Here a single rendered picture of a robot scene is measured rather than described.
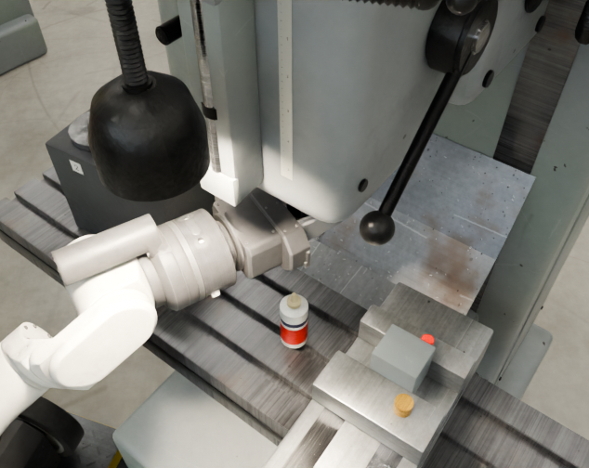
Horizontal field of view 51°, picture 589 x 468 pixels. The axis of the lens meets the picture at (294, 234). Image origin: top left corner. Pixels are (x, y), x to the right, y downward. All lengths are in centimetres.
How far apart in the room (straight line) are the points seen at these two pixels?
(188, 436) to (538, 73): 70
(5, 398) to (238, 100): 36
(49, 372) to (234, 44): 34
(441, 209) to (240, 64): 64
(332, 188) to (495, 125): 51
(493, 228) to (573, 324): 127
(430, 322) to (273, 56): 52
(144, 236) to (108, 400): 144
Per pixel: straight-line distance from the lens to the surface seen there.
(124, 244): 59
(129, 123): 36
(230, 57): 44
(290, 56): 44
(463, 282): 104
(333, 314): 95
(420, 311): 89
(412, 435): 75
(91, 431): 151
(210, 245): 61
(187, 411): 97
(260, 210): 65
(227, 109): 46
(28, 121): 305
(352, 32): 42
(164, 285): 60
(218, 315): 96
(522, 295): 117
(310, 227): 66
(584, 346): 221
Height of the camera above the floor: 171
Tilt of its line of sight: 48 degrees down
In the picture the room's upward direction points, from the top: straight up
